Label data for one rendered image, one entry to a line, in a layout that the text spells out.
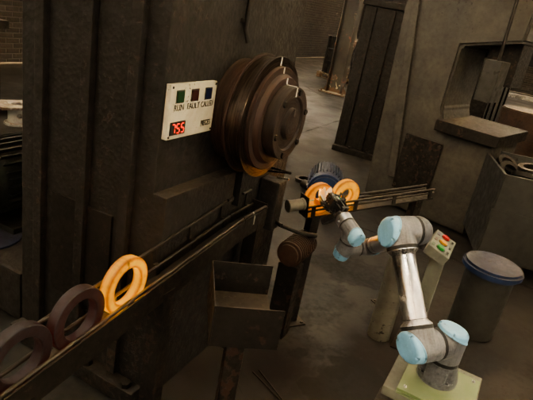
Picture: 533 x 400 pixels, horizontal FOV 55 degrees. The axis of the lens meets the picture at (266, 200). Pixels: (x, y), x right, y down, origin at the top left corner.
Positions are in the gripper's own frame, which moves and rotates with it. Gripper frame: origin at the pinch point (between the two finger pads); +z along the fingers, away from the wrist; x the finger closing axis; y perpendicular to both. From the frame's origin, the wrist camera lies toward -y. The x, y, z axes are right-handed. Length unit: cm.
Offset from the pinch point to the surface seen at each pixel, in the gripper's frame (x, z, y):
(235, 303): 69, -62, 6
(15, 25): 101, 649, -232
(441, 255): -44, -45, -1
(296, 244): 15.9, -17.6, -16.4
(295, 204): 14.2, -3.5, -4.6
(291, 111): 40, -10, 48
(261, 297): 59, -61, 6
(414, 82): -178, 148, -9
